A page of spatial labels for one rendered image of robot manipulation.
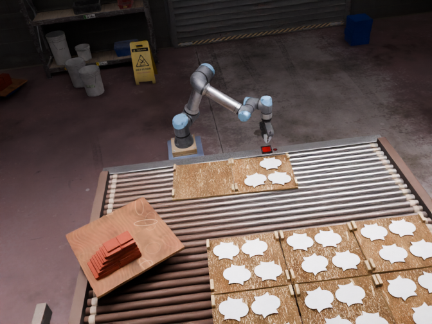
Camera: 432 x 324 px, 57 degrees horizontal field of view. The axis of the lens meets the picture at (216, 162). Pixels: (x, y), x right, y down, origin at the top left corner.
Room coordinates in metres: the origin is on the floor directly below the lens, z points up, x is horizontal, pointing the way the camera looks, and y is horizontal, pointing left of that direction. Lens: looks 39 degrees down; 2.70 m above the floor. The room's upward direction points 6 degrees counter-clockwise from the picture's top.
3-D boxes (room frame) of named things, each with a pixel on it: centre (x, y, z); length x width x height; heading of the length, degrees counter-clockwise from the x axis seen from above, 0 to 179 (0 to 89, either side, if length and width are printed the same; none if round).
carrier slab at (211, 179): (2.04, 0.10, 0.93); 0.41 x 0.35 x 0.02; 89
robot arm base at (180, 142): (2.51, 0.23, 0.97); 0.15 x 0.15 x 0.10
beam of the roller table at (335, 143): (2.29, -0.20, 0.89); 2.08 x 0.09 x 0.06; 92
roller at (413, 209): (1.57, -0.23, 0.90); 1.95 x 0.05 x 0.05; 92
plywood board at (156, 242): (1.47, 0.56, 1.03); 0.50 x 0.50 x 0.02; 31
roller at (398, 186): (1.77, -0.22, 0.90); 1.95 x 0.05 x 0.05; 92
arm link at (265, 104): (2.31, -0.38, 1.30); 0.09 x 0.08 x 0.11; 61
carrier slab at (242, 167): (2.04, -0.31, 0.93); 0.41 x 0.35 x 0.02; 90
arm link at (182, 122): (2.51, 0.23, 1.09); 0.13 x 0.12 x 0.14; 151
